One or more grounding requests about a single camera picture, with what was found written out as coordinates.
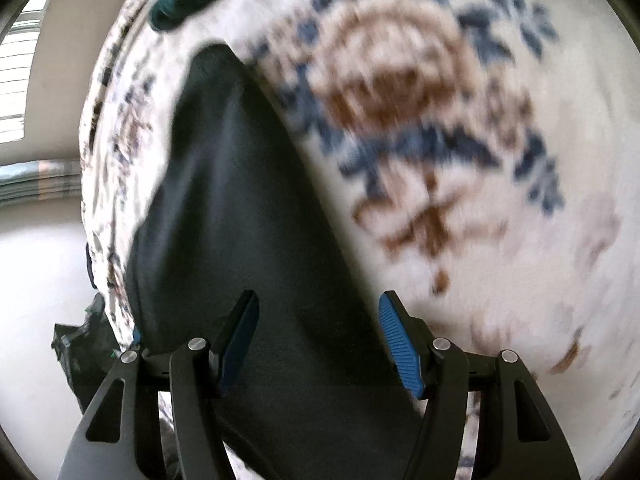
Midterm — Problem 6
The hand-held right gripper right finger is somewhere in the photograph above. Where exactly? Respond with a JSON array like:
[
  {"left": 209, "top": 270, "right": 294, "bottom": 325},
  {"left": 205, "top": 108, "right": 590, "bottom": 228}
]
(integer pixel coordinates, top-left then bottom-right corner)
[{"left": 377, "top": 290, "right": 583, "bottom": 480}]

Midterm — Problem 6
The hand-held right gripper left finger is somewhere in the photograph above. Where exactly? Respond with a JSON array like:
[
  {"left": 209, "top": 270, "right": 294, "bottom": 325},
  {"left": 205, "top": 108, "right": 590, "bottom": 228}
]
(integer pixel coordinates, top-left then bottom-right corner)
[{"left": 57, "top": 289, "right": 261, "bottom": 480}]

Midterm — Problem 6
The dark striped sweater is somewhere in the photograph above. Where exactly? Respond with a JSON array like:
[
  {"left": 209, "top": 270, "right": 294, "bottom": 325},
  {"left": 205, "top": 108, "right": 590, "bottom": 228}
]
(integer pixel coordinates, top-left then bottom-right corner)
[{"left": 122, "top": 42, "right": 436, "bottom": 480}]

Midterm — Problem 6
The black plastic bag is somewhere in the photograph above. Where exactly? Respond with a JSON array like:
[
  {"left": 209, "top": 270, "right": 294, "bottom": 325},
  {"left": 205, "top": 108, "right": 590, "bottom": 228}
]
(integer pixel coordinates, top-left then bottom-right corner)
[{"left": 50, "top": 292, "right": 128, "bottom": 416}]

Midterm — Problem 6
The floral quilt on bed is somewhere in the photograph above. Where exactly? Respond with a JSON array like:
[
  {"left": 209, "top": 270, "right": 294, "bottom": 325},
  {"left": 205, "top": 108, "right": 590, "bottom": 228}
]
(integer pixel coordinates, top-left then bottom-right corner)
[{"left": 79, "top": 0, "right": 640, "bottom": 480}]

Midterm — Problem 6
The grey-blue curtain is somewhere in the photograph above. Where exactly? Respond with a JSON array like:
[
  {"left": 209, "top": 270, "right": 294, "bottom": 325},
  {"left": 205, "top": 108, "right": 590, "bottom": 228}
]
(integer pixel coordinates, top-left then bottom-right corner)
[{"left": 0, "top": 159, "right": 83, "bottom": 203}]

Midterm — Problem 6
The barred window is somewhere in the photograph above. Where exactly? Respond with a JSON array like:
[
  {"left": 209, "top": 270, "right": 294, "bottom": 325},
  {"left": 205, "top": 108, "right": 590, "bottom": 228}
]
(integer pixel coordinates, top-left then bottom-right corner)
[{"left": 0, "top": 0, "right": 56, "bottom": 142}]

